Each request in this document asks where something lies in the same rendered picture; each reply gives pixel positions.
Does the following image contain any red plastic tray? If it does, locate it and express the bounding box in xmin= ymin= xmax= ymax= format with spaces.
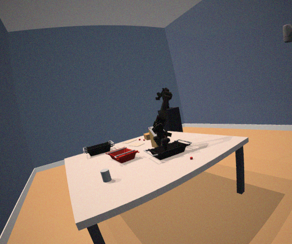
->
xmin=106 ymin=148 xmax=139 ymax=164

